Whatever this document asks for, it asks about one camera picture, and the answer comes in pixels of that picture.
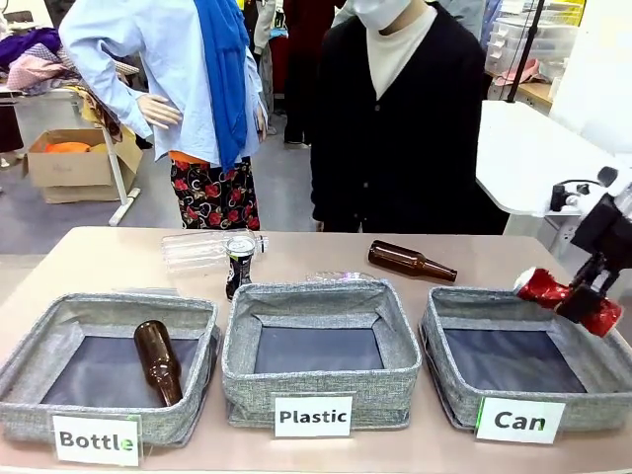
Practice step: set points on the brown glass bottle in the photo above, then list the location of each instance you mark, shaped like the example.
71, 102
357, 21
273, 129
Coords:
157, 358
397, 257

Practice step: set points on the white bottle label sign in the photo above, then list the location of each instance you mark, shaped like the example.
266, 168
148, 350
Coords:
96, 440

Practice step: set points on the mannequin with pale hands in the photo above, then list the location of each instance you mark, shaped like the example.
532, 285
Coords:
159, 111

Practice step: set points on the blue scarf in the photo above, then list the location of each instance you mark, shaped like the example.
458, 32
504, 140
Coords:
224, 84

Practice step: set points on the crushed black can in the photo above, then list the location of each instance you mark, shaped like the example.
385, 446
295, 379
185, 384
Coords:
239, 269

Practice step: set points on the grey basket with can label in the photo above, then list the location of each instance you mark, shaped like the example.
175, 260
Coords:
447, 387

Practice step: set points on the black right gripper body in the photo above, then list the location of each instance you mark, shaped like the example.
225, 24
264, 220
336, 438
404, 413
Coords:
608, 231

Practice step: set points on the grey basket with bottle label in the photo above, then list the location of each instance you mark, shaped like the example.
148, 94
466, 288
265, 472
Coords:
29, 411

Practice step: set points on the white can label sign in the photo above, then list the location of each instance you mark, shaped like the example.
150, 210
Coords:
519, 420

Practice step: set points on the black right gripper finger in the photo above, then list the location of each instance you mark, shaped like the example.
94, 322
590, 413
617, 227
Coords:
612, 279
578, 299

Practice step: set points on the person in black cardigan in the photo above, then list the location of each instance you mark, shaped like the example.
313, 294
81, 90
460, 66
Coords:
400, 148

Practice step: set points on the white face mask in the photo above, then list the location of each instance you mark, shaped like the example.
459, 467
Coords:
385, 12

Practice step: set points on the person in dark red clothes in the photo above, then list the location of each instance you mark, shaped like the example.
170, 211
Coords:
301, 69

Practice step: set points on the crushed clear plastic bottle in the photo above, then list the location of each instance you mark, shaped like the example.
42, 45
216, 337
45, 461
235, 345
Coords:
340, 276

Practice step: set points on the grey basket with plastic label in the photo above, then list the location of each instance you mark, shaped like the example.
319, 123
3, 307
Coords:
247, 387

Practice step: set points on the white plastic label sign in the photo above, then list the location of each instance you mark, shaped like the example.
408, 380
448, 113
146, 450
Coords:
313, 416

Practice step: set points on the clear plastic storage boxes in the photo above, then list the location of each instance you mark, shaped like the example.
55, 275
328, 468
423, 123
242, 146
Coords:
543, 44

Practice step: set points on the light blue shirt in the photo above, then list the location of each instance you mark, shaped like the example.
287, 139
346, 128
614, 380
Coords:
163, 54

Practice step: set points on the black floral skirt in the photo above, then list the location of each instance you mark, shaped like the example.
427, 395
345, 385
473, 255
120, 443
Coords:
212, 197

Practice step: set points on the black wrist camera block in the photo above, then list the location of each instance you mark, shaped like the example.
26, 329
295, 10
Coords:
559, 197

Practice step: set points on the crushed red can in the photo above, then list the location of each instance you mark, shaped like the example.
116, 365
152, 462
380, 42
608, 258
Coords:
539, 289

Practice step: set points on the pile of clothes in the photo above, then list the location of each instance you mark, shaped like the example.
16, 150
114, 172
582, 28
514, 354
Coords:
34, 56

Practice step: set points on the orange cloth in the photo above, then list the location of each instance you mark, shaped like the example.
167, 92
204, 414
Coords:
66, 147

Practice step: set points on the white round-edged table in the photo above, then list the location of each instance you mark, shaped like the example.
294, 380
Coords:
528, 158

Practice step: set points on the black pole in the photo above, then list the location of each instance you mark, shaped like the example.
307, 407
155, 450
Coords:
524, 54

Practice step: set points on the large clear plastic bottle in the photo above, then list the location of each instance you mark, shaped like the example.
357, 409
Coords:
195, 252

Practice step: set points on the cardboard box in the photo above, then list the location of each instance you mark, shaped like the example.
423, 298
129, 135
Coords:
69, 173

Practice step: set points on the pink cloth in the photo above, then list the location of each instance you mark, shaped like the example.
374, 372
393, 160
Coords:
521, 74

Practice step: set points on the white folding table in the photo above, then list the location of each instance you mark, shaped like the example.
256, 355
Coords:
42, 101

